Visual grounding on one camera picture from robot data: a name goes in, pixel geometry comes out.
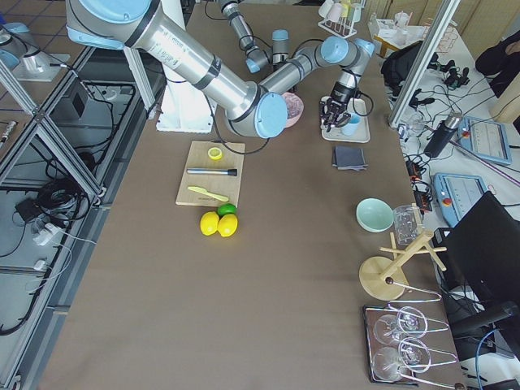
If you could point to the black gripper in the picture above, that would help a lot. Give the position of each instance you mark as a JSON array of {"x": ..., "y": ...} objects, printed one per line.
[{"x": 340, "y": 93}]

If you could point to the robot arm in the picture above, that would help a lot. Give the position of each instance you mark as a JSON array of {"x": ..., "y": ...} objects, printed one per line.
[
  {"x": 252, "y": 109},
  {"x": 256, "y": 58}
]

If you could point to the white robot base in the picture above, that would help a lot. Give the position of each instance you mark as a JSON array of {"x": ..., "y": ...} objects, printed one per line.
[{"x": 183, "y": 108}]

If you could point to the blue cup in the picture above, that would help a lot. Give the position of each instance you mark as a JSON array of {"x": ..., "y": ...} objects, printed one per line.
[{"x": 352, "y": 126}]

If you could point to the pile of ice cubes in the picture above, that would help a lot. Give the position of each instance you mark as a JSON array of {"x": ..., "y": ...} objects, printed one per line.
[{"x": 294, "y": 105}]

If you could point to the white cup rack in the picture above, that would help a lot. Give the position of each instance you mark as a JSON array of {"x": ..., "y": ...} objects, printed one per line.
[{"x": 339, "y": 17}]

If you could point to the clear measuring cup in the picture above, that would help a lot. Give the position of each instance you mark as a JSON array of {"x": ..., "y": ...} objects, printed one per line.
[{"x": 407, "y": 223}]

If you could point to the wooden cup stand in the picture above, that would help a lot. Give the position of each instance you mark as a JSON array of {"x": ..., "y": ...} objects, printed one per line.
[{"x": 383, "y": 278}]

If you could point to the cream serving tray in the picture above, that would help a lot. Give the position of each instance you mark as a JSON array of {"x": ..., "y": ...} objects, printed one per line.
[{"x": 362, "y": 135}]

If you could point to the grey folded cloth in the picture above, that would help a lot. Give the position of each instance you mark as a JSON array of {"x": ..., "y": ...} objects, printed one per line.
[{"x": 348, "y": 158}]

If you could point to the pink bowl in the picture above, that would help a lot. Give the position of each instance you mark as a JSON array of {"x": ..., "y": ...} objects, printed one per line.
[{"x": 291, "y": 122}]

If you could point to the black bag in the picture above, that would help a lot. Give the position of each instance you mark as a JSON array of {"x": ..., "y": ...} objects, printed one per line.
[{"x": 396, "y": 68}]

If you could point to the green bowl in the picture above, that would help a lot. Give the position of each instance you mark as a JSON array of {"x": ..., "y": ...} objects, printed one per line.
[{"x": 374, "y": 215}]

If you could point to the black water bottle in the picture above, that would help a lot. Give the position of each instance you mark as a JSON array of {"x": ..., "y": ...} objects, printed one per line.
[{"x": 443, "y": 134}]

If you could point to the steel muddler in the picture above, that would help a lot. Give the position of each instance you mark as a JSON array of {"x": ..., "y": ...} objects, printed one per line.
[{"x": 212, "y": 171}]

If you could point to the lemon half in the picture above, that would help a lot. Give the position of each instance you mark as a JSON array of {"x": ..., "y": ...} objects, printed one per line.
[{"x": 215, "y": 153}]

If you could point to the bamboo cutting board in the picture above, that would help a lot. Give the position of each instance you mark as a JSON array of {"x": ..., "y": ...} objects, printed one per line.
[{"x": 224, "y": 185}]

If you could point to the blue teach pendant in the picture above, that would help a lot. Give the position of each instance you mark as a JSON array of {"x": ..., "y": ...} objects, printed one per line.
[
  {"x": 485, "y": 138},
  {"x": 456, "y": 194}
]

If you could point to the green lime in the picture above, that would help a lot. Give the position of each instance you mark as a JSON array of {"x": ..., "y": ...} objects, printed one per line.
[{"x": 226, "y": 209}]

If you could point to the lower whole lemon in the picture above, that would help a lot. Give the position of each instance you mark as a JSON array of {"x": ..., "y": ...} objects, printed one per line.
[{"x": 227, "y": 225}]

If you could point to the whole lemon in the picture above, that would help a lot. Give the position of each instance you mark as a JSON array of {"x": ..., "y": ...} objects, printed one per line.
[
  {"x": 227, "y": 225},
  {"x": 209, "y": 223}
]

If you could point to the yellow plastic knife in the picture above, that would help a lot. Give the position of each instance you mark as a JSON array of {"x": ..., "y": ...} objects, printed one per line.
[{"x": 205, "y": 192}]

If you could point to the upper whole lemon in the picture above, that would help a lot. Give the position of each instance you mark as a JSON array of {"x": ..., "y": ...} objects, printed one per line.
[{"x": 209, "y": 223}]

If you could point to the person in dark jacket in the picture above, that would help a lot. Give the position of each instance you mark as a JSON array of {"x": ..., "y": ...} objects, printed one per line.
[{"x": 502, "y": 62}]

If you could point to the black monitor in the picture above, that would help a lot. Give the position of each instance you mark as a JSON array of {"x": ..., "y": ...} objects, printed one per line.
[{"x": 484, "y": 247}]

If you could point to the black glass tray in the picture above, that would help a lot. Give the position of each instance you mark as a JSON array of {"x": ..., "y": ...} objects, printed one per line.
[{"x": 397, "y": 349}]

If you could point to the aluminium frame post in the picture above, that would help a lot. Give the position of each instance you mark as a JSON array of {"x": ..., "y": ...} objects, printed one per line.
[{"x": 428, "y": 47}]

